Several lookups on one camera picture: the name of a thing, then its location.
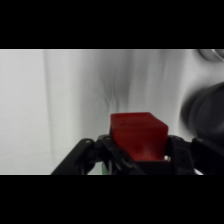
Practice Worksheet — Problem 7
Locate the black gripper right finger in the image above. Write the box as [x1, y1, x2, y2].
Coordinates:
[135, 135, 224, 176]

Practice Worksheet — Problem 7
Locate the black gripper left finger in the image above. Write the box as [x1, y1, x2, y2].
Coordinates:
[50, 134, 145, 176]

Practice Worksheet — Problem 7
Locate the red cube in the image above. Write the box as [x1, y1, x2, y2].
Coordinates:
[109, 111, 170, 162]

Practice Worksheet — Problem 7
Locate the black bowl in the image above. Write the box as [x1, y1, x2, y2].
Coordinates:
[180, 82, 224, 148]

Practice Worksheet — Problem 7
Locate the silver metal cup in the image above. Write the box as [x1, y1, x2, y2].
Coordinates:
[197, 49, 224, 63]

